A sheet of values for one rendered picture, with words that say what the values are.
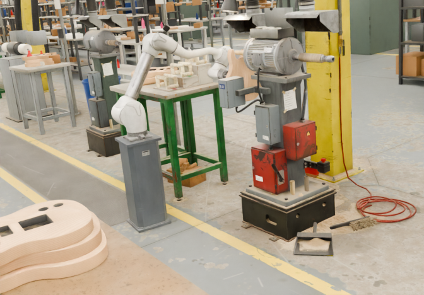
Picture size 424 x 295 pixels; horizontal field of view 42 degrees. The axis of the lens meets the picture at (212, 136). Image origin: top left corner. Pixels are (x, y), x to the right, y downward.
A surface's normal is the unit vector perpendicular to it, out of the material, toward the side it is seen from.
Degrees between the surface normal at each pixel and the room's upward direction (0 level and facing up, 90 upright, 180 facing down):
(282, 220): 90
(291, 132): 90
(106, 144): 90
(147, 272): 0
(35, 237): 0
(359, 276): 0
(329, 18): 90
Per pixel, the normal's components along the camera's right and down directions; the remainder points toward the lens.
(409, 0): -0.82, 0.22
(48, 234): -0.09, -0.96
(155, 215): 0.49, 0.19
